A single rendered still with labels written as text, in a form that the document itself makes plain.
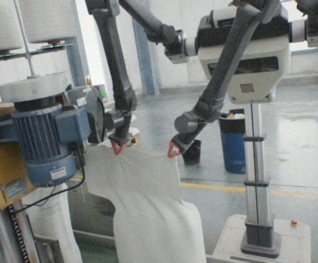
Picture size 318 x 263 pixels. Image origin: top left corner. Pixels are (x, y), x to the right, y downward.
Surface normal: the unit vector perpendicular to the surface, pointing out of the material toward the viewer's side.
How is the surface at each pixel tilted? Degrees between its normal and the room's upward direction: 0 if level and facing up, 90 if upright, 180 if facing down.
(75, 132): 90
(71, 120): 90
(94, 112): 90
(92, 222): 90
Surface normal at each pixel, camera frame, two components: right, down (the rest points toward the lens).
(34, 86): 0.53, 0.17
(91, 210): -0.43, 0.30
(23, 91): 0.17, 0.24
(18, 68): 0.89, -0.01
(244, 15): -0.77, 0.30
